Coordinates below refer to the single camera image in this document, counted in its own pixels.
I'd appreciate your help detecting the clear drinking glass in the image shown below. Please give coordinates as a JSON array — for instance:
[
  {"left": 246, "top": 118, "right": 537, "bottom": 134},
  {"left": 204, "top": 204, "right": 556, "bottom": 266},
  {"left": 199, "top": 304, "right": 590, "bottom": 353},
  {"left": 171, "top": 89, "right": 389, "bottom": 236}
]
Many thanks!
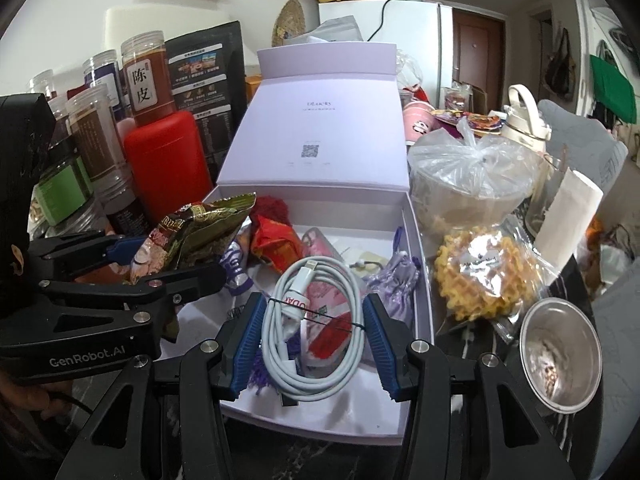
[{"left": 525, "top": 157, "right": 568, "bottom": 236}]

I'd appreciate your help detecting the grey covered chair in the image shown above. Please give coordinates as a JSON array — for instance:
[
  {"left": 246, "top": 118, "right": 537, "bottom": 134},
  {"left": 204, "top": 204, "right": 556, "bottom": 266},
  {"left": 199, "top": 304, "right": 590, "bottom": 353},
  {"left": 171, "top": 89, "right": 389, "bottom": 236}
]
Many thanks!
[
  {"left": 537, "top": 99, "right": 628, "bottom": 221},
  {"left": 590, "top": 260, "right": 640, "bottom": 411}
]

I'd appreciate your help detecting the silver purple snack packet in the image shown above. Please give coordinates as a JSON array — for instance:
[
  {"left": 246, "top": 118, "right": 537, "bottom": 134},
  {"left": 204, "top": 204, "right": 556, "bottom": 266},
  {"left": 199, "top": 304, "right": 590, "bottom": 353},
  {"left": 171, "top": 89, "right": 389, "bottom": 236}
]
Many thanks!
[{"left": 220, "top": 240, "right": 253, "bottom": 296}]

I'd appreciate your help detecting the red plastic bottle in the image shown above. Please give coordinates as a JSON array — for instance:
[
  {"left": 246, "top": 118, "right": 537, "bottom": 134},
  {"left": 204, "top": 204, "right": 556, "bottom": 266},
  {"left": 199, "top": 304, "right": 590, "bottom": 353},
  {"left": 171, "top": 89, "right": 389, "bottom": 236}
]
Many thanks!
[{"left": 123, "top": 110, "right": 213, "bottom": 238}]

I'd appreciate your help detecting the green tote bag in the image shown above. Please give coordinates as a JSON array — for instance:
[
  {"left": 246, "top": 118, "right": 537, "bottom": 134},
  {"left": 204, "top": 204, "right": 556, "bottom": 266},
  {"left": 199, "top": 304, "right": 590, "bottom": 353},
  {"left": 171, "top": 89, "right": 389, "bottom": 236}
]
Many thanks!
[{"left": 589, "top": 55, "right": 638, "bottom": 123}]

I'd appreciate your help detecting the woven straw fan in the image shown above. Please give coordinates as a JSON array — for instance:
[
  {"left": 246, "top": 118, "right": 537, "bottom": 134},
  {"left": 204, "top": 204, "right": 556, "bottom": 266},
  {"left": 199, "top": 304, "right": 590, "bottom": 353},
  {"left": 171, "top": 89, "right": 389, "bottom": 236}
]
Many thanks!
[{"left": 271, "top": 0, "right": 307, "bottom": 48}]

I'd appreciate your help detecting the white charging cable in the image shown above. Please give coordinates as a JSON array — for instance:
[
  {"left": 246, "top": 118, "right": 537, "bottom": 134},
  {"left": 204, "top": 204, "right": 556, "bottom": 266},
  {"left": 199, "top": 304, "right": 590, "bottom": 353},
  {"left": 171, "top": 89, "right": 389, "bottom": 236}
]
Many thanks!
[{"left": 260, "top": 256, "right": 363, "bottom": 403}]

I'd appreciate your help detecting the black food bag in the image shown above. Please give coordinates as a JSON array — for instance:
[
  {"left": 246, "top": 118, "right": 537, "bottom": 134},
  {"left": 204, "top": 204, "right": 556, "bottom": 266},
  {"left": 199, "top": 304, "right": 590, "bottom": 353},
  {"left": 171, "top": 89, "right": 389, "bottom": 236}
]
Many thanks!
[{"left": 165, "top": 20, "right": 248, "bottom": 181}]

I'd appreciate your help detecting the grey plastic mailer bag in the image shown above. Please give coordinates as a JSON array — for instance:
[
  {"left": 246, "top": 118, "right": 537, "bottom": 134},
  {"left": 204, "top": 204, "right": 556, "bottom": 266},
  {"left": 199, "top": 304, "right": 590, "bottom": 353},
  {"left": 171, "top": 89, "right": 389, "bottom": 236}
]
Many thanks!
[{"left": 285, "top": 17, "right": 363, "bottom": 43}]

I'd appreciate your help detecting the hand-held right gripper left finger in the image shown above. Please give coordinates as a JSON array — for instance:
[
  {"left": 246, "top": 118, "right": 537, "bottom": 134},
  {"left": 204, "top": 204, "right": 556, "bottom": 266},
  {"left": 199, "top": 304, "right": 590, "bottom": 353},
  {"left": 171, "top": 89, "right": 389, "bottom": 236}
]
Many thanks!
[{"left": 52, "top": 292, "right": 268, "bottom": 480}]

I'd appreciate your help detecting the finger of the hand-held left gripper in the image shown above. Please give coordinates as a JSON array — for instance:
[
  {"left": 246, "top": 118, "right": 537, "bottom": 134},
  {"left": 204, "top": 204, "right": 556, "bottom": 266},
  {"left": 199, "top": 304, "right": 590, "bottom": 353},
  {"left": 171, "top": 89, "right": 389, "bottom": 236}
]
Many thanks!
[
  {"left": 0, "top": 261, "right": 228, "bottom": 347},
  {"left": 27, "top": 230, "right": 151, "bottom": 277}
]

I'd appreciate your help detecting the cluster of clear spice jars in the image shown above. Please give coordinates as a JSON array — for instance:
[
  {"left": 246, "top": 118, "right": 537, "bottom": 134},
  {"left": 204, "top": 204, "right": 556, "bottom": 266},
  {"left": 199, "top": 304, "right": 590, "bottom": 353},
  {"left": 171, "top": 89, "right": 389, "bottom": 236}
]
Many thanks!
[{"left": 27, "top": 30, "right": 176, "bottom": 241}]

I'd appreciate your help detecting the purple tassel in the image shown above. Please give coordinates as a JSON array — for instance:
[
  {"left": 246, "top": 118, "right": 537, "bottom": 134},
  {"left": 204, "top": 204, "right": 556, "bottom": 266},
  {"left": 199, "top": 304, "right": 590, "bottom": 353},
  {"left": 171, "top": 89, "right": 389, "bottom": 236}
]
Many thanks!
[{"left": 247, "top": 335, "right": 301, "bottom": 396}]

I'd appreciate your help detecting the lilac gift box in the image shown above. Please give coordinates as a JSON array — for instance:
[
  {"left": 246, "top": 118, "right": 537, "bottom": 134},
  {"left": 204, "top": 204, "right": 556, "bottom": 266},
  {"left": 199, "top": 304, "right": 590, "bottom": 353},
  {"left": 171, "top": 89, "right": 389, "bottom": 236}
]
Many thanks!
[{"left": 215, "top": 42, "right": 435, "bottom": 448}]

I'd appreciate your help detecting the pink red pouch packet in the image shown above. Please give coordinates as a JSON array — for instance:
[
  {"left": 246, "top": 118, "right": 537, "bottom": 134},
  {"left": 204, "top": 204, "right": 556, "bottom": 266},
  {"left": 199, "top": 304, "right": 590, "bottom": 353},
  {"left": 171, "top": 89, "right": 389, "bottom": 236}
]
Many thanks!
[{"left": 300, "top": 227, "right": 368, "bottom": 368}]

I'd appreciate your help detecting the red candy packet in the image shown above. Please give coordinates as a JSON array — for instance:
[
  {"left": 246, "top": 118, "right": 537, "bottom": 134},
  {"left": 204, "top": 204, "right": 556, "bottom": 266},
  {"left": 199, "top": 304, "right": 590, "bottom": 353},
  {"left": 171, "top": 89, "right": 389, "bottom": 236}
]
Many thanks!
[{"left": 249, "top": 212, "right": 306, "bottom": 273}]

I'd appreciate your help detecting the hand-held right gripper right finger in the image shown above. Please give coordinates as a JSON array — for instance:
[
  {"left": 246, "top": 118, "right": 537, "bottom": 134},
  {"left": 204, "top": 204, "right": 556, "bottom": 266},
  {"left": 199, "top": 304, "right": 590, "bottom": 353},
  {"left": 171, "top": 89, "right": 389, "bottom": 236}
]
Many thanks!
[{"left": 362, "top": 292, "right": 576, "bottom": 480}]

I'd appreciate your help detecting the white refrigerator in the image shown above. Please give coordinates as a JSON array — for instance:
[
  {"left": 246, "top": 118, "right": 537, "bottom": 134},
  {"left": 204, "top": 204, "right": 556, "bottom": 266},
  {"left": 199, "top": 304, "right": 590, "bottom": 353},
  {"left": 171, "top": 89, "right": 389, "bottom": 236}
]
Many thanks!
[{"left": 319, "top": 0, "right": 453, "bottom": 103}]

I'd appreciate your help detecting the white paper roll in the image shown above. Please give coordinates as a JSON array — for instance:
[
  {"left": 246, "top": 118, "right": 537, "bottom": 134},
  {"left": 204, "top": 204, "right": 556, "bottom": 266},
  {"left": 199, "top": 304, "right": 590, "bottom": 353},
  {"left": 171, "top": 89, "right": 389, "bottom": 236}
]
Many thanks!
[{"left": 536, "top": 169, "right": 603, "bottom": 266}]

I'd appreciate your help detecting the purple drawstring pouch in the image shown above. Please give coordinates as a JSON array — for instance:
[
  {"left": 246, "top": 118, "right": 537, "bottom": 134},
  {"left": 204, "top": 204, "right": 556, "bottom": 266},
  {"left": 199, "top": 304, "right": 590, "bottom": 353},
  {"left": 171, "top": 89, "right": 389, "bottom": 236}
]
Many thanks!
[{"left": 367, "top": 227, "right": 421, "bottom": 331}]

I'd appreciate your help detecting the cream water bottle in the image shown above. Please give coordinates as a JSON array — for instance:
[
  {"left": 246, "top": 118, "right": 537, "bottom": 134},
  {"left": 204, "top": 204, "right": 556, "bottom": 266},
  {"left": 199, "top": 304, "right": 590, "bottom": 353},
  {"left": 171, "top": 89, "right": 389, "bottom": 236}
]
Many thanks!
[{"left": 500, "top": 85, "right": 553, "bottom": 153}]

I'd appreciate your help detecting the pink cartoon cup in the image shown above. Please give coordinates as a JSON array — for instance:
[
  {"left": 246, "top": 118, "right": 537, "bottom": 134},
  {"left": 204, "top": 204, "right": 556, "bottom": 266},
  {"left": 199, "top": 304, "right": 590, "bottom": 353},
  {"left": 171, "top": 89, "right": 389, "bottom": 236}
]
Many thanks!
[{"left": 402, "top": 100, "right": 441, "bottom": 146}]

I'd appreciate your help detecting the dark hanging handbag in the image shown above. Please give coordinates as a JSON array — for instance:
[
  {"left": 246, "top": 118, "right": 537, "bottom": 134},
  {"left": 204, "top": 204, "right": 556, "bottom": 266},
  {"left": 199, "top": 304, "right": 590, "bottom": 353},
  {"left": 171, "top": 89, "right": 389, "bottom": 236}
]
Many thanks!
[{"left": 544, "top": 27, "right": 576, "bottom": 101}]

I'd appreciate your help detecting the clear plastic cup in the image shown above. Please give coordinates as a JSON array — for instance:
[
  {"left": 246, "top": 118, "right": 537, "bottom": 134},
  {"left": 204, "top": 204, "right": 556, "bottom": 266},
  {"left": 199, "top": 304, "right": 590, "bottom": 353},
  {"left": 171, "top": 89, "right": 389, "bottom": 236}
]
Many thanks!
[{"left": 442, "top": 82, "right": 473, "bottom": 108}]

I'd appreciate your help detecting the black power cable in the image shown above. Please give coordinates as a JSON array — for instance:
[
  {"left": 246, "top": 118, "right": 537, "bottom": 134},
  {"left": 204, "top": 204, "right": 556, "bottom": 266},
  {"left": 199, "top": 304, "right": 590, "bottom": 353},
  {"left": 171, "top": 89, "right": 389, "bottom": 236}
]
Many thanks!
[{"left": 362, "top": 0, "right": 396, "bottom": 41}]

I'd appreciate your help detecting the green gold snack packet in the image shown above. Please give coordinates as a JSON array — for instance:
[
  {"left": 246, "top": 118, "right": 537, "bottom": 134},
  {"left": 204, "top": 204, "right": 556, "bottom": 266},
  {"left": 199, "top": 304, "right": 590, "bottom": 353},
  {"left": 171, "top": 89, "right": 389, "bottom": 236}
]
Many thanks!
[{"left": 127, "top": 192, "right": 258, "bottom": 343}]

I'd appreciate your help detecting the person's left hand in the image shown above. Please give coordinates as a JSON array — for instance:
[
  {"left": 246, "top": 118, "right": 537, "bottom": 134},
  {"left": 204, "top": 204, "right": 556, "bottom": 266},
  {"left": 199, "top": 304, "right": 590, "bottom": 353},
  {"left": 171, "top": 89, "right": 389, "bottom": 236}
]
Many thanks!
[{"left": 0, "top": 377, "right": 73, "bottom": 423}]

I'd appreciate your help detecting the red fluffy scrunchie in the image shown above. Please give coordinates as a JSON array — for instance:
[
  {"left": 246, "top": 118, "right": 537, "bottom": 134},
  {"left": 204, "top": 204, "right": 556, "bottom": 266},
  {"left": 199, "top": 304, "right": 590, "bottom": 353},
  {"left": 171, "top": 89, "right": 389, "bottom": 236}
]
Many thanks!
[{"left": 250, "top": 195, "right": 291, "bottom": 226}]

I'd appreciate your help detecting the bagged waffle cookie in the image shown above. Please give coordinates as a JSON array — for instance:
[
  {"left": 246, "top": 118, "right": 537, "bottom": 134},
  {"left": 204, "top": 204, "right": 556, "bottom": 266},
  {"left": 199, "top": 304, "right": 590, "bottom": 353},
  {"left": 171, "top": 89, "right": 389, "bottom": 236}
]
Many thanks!
[{"left": 432, "top": 230, "right": 561, "bottom": 346}]

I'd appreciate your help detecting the clear plastic bag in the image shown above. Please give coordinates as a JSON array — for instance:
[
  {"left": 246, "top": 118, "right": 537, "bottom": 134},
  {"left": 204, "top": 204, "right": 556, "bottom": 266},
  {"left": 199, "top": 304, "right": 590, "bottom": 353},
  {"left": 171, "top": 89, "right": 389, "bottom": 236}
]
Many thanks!
[{"left": 407, "top": 120, "right": 543, "bottom": 236}]

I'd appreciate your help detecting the brown door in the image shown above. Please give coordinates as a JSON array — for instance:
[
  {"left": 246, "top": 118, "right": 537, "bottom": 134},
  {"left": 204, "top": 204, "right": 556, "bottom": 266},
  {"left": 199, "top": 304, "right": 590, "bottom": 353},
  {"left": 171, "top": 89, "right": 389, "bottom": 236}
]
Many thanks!
[{"left": 452, "top": 7, "right": 506, "bottom": 106}]

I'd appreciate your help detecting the metal bowl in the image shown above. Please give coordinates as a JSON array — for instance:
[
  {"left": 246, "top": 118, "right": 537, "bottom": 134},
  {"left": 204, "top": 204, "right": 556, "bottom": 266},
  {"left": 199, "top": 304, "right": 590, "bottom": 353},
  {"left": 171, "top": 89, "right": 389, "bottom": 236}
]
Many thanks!
[{"left": 519, "top": 297, "right": 603, "bottom": 413}]

